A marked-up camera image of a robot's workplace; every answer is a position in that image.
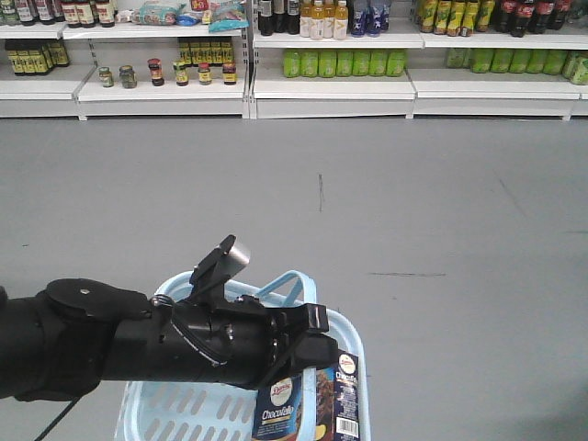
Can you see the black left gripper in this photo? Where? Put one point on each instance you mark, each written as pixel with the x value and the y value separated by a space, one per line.
pixel 248 345

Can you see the blue chocolate cookie box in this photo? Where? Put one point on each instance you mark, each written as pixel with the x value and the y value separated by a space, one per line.
pixel 277 412

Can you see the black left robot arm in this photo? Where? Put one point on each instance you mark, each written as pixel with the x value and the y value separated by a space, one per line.
pixel 61 343

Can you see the white store shelving unit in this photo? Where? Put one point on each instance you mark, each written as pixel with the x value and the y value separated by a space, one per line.
pixel 131 69

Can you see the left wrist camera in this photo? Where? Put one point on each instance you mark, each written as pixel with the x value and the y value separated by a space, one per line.
pixel 211 274

